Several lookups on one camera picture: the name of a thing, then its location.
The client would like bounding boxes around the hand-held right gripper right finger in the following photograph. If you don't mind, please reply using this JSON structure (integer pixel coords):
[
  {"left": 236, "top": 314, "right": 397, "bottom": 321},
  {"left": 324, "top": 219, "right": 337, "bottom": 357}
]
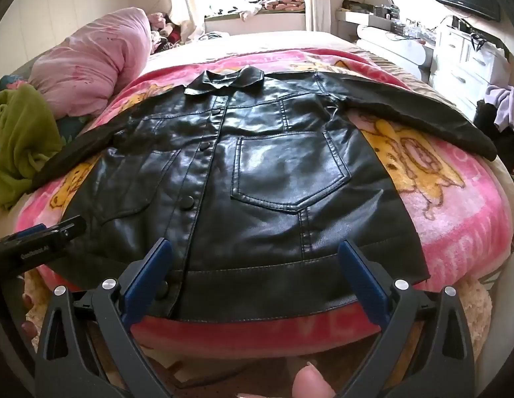
[{"left": 337, "top": 239, "right": 477, "bottom": 398}]

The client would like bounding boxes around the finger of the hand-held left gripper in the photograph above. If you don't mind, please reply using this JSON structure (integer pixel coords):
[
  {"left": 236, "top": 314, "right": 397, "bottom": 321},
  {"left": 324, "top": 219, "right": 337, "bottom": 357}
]
[{"left": 50, "top": 216, "right": 87, "bottom": 242}]

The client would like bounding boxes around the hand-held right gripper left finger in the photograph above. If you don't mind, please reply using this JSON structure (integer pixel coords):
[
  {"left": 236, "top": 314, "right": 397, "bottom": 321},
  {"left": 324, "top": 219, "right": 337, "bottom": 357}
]
[{"left": 35, "top": 237, "right": 175, "bottom": 398}]

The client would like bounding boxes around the black leather jacket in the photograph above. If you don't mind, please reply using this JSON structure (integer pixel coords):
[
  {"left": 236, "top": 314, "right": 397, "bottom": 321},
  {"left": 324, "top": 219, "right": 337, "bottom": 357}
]
[{"left": 31, "top": 66, "right": 498, "bottom": 322}]

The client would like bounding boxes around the dark clothes pile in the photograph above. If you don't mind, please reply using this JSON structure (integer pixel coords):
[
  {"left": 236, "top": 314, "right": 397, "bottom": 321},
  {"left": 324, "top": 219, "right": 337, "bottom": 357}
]
[{"left": 476, "top": 99, "right": 514, "bottom": 162}]

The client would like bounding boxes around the colourful clothes heap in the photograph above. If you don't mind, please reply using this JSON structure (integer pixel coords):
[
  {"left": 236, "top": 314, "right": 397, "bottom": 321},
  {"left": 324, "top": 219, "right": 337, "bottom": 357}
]
[{"left": 149, "top": 12, "right": 183, "bottom": 52}]

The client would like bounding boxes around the clothes pile on windowsill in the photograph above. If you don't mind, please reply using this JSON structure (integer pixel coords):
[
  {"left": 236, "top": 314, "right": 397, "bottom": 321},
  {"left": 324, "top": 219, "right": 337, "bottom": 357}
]
[{"left": 207, "top": 0, "right": 305, "bottom": 19}]

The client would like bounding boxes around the person's right hand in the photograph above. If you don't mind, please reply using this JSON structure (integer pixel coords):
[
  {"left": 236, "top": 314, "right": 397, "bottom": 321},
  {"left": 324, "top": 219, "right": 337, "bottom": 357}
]
[{"left": 293, "top": 362, "right": 337, "bottom": 398}]

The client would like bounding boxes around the green cloth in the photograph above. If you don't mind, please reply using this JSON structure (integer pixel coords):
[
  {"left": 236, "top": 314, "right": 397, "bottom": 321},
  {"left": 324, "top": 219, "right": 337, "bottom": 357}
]
[{"left": 0, "top": 84, "right": 63, "bottom": 210}]

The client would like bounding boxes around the beige fluffy blanket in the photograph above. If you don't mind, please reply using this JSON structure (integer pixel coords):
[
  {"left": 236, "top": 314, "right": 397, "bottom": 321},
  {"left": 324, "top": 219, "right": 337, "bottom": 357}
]
[{"left": 431, "top": 274, "right": 493, "bottom": 365}]

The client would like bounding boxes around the pink bear printed blanket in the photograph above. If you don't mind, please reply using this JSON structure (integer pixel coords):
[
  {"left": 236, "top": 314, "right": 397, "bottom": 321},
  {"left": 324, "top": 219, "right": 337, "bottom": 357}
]
[{"left": 14, "top": 47, "right": 506, "bottom": 349}]

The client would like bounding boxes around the purple cloth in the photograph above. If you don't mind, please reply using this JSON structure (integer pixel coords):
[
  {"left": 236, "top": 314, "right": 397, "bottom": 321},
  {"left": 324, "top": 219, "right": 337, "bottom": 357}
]
[{"left": 485, "top": 85, "right": 514, "bottom": 131}]

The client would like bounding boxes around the white curved desk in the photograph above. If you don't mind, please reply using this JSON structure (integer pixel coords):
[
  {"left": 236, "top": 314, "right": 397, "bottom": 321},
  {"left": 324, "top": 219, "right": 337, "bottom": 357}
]
[{"left": 356, "top": 24, "right": 433, "bottom": 67}]

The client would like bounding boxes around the white dresser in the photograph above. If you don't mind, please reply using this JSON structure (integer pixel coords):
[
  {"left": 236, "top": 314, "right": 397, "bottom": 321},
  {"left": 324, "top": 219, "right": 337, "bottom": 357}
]
[{"left": 431, "top": 25, "right": 512, "bottom": 121}]

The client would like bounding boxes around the beige bed sheet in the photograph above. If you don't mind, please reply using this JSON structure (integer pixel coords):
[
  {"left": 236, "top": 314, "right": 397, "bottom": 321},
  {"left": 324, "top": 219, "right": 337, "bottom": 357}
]
[{"left": 149, "top": 29, "right": 452, "bottom": 104}]

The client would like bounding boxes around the cluttered white shelf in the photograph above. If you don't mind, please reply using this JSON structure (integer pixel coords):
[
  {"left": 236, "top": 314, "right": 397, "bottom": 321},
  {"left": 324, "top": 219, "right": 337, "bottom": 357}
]
[{"left": 335, "top": 0, "right": 402, "bottom": 40}]

